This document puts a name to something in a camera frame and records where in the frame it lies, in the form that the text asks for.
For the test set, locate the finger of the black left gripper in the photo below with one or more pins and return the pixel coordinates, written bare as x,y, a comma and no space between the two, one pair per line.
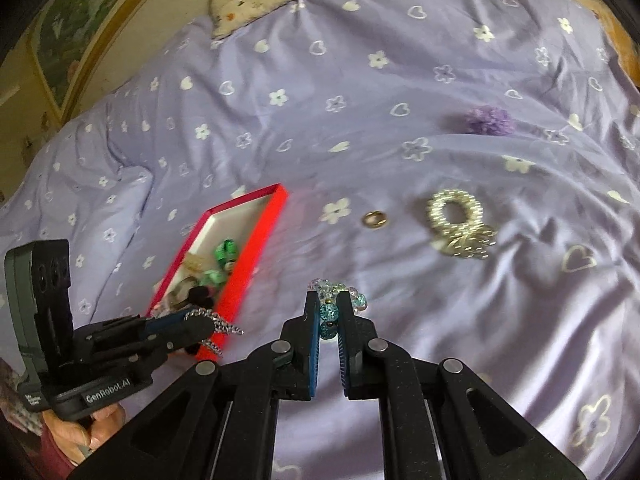
182,331

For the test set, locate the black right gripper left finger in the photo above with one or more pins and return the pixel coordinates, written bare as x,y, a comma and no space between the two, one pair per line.
283,370

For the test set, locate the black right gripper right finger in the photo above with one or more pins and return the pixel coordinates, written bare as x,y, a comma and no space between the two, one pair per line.
373,368

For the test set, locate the left hand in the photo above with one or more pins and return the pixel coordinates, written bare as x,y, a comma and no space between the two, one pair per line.
73,440

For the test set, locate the black velvet scrunchie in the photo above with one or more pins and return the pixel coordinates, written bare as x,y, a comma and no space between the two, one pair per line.
201,297

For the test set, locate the yellow hair claw clip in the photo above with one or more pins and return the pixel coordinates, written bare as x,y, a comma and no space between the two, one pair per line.
194,263

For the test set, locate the red shallow box tray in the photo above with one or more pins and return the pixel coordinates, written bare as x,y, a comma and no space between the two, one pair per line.
230,237

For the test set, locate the pearl bead scrunchie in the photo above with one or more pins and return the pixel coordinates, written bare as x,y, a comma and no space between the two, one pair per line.
469,238

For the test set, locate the lilac flower print duvet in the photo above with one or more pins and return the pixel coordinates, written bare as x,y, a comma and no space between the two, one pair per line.
363,110

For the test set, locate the framed picture on wall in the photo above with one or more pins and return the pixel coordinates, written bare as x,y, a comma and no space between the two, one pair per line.
66,41

